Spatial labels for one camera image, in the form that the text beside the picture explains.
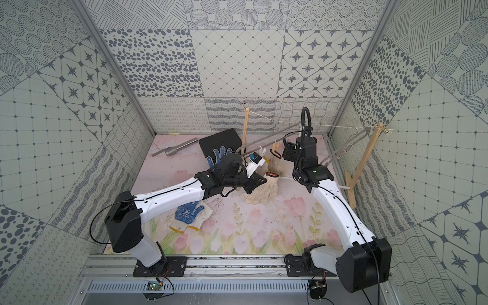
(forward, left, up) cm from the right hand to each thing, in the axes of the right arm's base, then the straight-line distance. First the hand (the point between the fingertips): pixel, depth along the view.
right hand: (293, 147), depth 80 cm
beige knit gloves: (-15, +13, -15) cm, 24 cm away
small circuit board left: (-48, +55, -29) cm, 79 cm away
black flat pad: (+24, +32, -20) cm, 45 cm away
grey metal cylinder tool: (+17, +65, -22) cm, 71 cm away
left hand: (-17, +10, -3) cm, 19 cm away
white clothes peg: (-1, +13, -2) cm, 13 cm away
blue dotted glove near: (-21, +45, -24) cm, 55 cm away
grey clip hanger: (0, +10, +5) cm, 11 cm away
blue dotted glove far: (+10, +37, -19) cm, 42 cm away
